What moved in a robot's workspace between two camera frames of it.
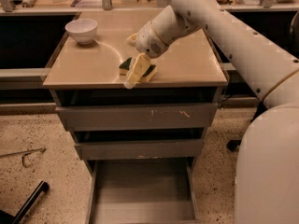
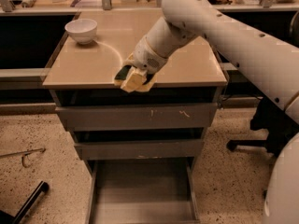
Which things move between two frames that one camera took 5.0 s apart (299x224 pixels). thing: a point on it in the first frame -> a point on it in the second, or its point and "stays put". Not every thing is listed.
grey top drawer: [193, 116] stays put
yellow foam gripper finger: [132, 39] -> [129, 61]
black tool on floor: [7, 218] stays put
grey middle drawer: [168, 149] stays put
